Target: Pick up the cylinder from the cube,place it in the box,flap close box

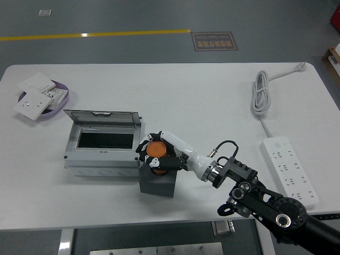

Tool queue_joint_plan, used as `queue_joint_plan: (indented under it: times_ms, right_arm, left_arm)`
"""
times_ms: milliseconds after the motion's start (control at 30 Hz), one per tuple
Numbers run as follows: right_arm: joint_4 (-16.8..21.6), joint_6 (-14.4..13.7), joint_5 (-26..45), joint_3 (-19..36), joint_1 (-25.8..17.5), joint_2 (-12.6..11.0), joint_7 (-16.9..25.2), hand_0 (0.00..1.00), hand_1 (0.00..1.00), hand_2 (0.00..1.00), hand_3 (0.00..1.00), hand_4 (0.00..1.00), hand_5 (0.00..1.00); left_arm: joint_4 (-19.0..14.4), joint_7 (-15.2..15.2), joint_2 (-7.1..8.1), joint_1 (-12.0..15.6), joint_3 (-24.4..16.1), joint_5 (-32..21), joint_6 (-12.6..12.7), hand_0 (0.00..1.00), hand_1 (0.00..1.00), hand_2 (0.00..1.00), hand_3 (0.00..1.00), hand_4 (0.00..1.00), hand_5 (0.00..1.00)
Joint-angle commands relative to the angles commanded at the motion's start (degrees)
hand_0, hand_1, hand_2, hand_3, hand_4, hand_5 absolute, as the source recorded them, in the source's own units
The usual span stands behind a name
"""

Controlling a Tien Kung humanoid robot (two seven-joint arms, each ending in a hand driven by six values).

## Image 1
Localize white power strip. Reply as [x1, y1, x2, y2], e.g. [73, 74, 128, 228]
[259, 136, 319, 210]

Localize cardboard box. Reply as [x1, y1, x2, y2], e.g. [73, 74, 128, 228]
[320, 46, 340, 90]

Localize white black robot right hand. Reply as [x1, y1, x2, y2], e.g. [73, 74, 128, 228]
[135, 130, 217, 181]

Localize red box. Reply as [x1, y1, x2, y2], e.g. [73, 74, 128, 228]
[329, 5, 340, 30]

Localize white table leg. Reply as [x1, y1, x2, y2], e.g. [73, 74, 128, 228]
[57, 228, 75, 255]
[254, 219, 276, 255]

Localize grey cube with round hole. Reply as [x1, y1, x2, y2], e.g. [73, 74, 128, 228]
[139, 161, 178, 199]

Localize grey metal base plate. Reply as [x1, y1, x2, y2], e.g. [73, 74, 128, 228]
[89, 242, 224, 255]

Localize white wall switch plate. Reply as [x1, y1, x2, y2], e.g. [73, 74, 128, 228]
[18, 72, 57, 94]

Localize grey metal table bracket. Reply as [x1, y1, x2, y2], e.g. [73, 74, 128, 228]
[211, 220, 236, 237]

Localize white power cord with plug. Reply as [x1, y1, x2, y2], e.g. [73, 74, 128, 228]
[249, 61, 309, 139]

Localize purple oval tray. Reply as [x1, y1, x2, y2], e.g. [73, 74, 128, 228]
[17, 79, 71, 122]

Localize grey electrical box with lid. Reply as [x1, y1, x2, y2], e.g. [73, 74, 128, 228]
[63, 109, 146, 178]

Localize white five-hole wall socket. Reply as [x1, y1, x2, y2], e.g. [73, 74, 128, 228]
[13, 89, 54, 122]

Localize orange cylinder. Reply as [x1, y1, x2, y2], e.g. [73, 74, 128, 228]
[146, 142, 169, 176]

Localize white socket plate with print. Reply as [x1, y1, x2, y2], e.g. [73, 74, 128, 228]
[39, 89, 69, 111]

